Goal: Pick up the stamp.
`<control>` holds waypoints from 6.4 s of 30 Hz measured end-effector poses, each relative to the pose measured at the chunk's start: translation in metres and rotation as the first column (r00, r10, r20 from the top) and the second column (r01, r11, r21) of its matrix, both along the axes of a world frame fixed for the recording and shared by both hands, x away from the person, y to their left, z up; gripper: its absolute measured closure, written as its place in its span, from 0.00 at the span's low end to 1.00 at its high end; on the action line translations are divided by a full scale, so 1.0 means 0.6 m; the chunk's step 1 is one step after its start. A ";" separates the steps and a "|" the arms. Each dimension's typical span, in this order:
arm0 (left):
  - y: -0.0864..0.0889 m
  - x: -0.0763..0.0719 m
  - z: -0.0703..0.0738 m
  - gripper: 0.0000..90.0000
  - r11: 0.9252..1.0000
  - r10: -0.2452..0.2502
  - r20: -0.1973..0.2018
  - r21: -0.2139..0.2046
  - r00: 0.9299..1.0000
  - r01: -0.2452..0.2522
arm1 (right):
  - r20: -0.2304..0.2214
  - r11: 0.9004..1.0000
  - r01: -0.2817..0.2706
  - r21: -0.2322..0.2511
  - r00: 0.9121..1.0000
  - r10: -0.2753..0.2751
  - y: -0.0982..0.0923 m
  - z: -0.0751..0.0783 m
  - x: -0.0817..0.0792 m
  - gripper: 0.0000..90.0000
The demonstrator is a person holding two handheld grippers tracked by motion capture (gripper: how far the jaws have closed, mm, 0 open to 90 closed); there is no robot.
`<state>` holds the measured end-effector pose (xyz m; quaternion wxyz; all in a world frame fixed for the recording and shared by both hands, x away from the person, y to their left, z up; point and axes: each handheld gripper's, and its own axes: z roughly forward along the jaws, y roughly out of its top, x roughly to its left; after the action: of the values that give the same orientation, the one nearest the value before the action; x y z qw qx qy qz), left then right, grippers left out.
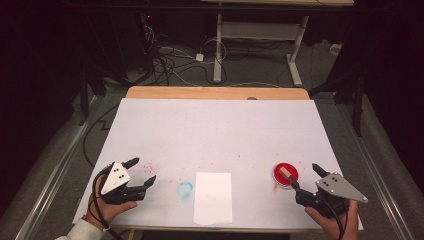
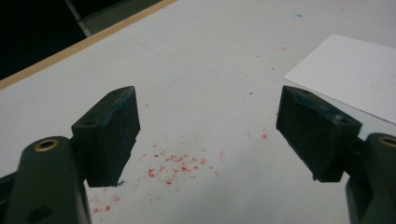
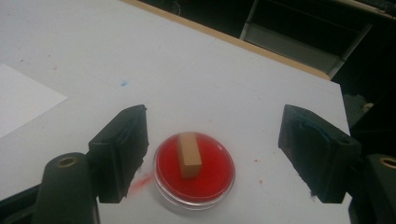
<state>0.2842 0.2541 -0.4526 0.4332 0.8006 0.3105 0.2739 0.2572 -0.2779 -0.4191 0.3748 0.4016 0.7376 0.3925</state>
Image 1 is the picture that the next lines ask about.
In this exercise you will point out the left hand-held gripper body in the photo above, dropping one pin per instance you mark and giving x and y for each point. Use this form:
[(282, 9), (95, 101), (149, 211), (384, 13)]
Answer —
[(115, 178)]

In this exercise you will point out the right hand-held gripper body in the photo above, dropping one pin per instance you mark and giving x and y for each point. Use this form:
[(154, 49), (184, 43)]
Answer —
[(336, 188)]

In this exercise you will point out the round red ink pad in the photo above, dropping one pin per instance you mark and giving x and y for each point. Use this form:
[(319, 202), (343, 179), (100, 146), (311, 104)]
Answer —
[(285, 181)]

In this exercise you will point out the small wooden stamp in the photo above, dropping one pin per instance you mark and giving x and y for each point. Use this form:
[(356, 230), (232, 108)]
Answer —
[(284, 172)]

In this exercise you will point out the person's left hand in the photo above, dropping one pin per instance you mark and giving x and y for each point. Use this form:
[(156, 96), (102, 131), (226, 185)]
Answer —
[(108, 210)]

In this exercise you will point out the person's right hand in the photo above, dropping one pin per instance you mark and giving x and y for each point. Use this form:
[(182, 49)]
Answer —
[(330, 228)]

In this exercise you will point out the white paper sheet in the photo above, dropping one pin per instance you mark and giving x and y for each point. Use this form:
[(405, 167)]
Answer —
[(213, 200)]

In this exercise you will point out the black stand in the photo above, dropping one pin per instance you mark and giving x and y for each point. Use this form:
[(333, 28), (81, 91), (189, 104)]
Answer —
[(357, 106)]

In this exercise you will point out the large white board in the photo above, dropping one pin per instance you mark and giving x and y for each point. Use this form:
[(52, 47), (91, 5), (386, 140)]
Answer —
[(216, 133)]

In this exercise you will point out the wooden table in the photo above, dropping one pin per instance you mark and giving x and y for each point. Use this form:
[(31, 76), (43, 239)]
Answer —
[(216, 93)]

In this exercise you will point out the small white box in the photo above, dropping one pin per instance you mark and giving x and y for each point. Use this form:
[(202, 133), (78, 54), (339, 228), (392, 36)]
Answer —
[(335, 49)]

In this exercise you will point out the white power adapter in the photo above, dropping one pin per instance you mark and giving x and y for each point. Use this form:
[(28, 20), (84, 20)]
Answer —
[(199, 57)]

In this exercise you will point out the metal floor rail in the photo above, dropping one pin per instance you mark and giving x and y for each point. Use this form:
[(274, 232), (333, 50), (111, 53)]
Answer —
[(376, 186), (50, 186)]

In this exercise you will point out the white metal desk frame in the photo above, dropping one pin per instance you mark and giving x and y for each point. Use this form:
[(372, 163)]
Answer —
[(260, 30)]

